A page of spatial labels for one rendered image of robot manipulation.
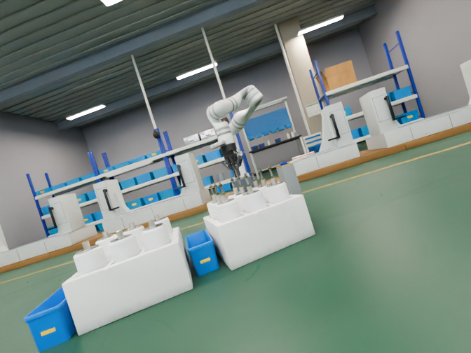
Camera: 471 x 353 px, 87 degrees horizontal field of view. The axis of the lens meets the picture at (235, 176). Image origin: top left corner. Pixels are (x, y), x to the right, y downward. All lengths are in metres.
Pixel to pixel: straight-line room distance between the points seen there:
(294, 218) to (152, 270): 0.58
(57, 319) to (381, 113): 3.49
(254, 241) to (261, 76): 9.29
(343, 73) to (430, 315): 6.08
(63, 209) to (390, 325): 4.13
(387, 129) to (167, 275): 3.17
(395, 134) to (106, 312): 3.34
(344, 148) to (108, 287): 2.93
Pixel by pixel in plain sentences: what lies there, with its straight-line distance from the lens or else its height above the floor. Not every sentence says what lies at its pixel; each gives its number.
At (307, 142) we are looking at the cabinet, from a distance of 6.65.
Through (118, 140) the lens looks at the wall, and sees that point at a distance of 11.15.
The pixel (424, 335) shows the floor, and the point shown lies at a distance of 0.59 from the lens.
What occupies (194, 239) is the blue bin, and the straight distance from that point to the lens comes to 1.35.
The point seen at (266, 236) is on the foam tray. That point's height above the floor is 0.07.
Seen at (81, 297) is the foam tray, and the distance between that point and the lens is 1.05.
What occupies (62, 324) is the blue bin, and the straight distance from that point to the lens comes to 1.10.
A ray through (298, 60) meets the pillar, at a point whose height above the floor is 2.81.
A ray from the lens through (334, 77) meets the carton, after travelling 6.41.
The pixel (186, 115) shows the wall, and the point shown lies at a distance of 10.15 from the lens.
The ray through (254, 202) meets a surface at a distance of 1.04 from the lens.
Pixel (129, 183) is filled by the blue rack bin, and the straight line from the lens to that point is 6.69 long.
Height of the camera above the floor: 0.36
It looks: 1 degrees down
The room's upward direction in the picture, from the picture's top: 18 degrees counter-clockwise
